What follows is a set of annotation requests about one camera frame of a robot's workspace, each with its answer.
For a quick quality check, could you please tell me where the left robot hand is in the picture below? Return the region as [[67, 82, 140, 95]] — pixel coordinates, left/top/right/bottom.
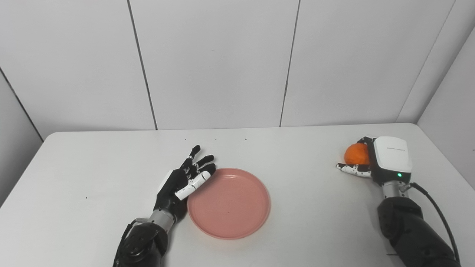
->
[[153, 145, 217, 219]]

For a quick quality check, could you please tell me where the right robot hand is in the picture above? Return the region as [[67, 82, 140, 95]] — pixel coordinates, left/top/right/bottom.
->
[[336, 136, 413, 186]]

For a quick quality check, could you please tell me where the orange fruit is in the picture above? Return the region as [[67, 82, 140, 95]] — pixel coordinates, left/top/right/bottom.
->
[[344, 143, 371, 166]]

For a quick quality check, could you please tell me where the pink round plate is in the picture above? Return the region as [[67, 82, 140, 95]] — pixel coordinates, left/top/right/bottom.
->
[[187, 168, 271, 240]]

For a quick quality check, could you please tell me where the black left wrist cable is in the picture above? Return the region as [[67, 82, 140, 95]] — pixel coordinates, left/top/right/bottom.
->
[[116, 218, 149, 253]]

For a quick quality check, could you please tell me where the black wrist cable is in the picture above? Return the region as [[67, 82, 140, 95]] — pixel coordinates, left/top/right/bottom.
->
[[400, 182, 461, 265], [116, 218, 149, 253]]

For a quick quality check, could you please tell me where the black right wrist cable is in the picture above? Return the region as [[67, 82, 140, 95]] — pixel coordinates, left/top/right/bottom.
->
[[400, 182, 461, 265]]

